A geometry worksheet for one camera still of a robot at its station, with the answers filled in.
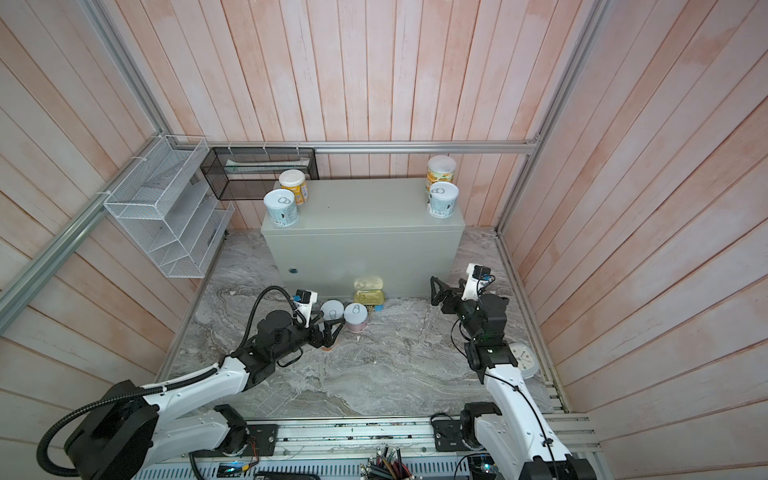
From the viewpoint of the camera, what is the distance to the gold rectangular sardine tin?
97 centimetres

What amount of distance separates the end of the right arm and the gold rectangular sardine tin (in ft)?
0.82

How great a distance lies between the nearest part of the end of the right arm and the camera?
589mm
